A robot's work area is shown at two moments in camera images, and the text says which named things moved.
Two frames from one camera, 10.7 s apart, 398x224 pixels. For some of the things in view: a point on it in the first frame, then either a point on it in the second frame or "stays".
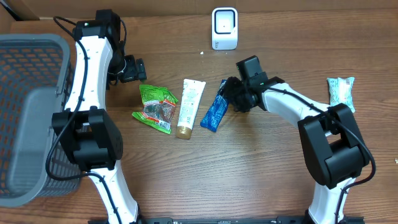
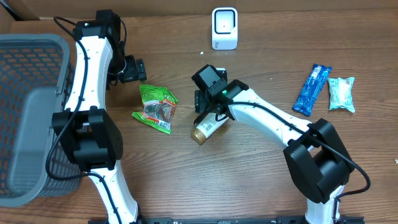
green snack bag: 159,104 stays
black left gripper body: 132,70 stays
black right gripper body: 235,91 → 201,99
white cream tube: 193,91 → 207,128
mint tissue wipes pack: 341,91 stays
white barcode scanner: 224,28 stays
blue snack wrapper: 216,110 → 311,89
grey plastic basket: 36,71 stays
